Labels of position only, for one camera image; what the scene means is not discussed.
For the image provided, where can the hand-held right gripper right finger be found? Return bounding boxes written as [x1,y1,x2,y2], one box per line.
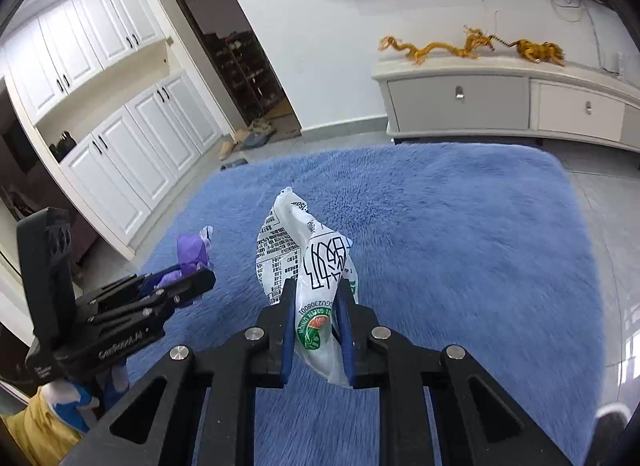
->
[332,282,573,466]

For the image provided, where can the golden dragon figurine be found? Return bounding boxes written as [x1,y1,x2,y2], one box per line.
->
[377,24,496,67]

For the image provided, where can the golden tiger figurine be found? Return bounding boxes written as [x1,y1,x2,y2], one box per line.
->
[507,38,567,67]

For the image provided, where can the person's left hand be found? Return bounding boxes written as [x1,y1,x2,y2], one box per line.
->
[40,363,131,434]

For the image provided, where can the blue fluffy blanket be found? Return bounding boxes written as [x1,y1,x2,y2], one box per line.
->
[125,143,608,466]

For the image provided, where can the white television cabinet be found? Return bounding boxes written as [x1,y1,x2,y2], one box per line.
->
[371,53,640,157]

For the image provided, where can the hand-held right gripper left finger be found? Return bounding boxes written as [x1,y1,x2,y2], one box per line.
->
[60,278,301,466]

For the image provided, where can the white panelled cupboard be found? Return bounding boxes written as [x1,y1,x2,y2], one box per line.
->
[0,0,223,261]

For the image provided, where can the person's left forearm yellow sleeve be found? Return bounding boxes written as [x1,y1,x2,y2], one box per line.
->
[5,386,83,466]

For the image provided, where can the wooden shoe rack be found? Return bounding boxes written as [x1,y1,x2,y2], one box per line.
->
[202,30,286,121]

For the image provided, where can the white printed plastic wrapper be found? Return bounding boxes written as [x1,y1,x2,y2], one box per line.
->
[256,187,360,388]

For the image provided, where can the grey shoes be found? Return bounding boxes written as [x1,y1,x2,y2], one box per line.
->
[242,118,277,149]

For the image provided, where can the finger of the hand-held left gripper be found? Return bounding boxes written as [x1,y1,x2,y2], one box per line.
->
[95,267,217,327]
[75,272,176,309]

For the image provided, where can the purple plastic wrapper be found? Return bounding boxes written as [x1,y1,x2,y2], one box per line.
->
[152,226,215,291]

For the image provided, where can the tan slippers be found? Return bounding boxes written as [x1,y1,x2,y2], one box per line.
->
[218,128,251,161]

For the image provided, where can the dark shoes in niche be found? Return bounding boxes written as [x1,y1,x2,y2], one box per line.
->
[48,131,77,163]

